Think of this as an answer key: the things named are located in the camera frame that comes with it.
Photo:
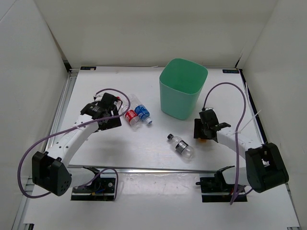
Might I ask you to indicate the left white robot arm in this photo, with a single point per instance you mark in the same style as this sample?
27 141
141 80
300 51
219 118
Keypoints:
50 169

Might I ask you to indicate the red label plastic bottle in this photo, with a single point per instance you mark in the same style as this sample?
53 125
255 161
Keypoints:
130 116

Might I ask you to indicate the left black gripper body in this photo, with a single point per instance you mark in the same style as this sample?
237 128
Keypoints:
111 123

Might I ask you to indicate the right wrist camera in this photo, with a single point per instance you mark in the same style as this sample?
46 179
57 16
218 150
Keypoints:
207 108

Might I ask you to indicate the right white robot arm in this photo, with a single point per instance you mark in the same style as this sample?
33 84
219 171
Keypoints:
264 169

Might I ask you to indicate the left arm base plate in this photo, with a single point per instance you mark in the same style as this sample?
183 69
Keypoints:
102 188

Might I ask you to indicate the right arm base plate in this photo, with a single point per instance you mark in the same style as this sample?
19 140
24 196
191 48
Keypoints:
218 187

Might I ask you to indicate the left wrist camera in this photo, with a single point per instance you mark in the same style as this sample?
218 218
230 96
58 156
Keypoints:
96 97

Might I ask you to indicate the black label clear bottle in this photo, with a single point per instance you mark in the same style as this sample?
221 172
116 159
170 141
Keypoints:
180 146

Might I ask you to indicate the left blue corner label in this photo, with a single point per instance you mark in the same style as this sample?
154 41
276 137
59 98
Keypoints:
90 68

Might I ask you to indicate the right blue corner label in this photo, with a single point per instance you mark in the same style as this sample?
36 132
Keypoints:
231 71

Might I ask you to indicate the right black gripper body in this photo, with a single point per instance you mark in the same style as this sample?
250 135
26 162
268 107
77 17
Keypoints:
205 128

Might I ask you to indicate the blue corner label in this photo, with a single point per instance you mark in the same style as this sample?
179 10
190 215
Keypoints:
231 71
90 68

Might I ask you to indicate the green plastic bin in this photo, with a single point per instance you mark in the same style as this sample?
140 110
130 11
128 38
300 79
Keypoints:
181 82

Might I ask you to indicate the orange juice bottle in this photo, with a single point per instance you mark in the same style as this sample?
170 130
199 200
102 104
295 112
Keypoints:
202 140

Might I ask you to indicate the blue label plastic bottle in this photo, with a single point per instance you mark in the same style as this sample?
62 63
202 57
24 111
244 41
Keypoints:
140 109

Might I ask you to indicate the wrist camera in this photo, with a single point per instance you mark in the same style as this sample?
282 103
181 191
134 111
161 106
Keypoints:
96 97
207 108

